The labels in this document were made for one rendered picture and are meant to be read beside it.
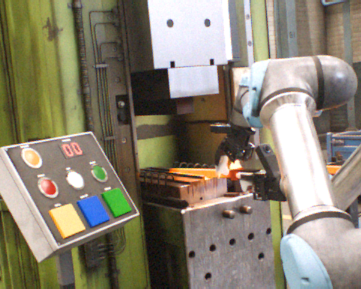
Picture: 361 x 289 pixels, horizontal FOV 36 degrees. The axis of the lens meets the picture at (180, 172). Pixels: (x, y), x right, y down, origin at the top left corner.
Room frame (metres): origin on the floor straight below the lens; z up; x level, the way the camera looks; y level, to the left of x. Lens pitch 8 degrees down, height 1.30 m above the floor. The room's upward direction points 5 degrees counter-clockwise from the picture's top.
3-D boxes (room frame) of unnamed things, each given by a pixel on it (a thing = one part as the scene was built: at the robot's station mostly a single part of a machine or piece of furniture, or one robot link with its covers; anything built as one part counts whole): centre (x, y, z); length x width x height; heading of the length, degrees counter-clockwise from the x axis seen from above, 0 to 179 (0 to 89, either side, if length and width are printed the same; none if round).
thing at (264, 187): (1.61, -0.27, 0.99); 0.12 x 0.08 x 0.09; 34
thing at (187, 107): (2.08, 0.05, 1.24); 0.30 x 0.07 x 0.06; 34
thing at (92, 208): (1.41, 0.24, 1.01); 0.07 x 0.05 x 0.07; 149
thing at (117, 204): (1.49, 0.18, 1.01); 0.07 x 0.05 x 0.07; 149
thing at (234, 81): (2.14, -0.26, 1.27); 0.09 x 0.02 x 0.17; 124
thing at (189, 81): (2.03, 0.05, 1.32); 0.42 x 0.20 x 0.10; 34
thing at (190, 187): (2.03, 0.05, 0.96); 0.42 x 0.20 x 0.09; 34
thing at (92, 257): (1.75, 0.30, 0.80); 0.06 x 0.03 x 0.14; 124
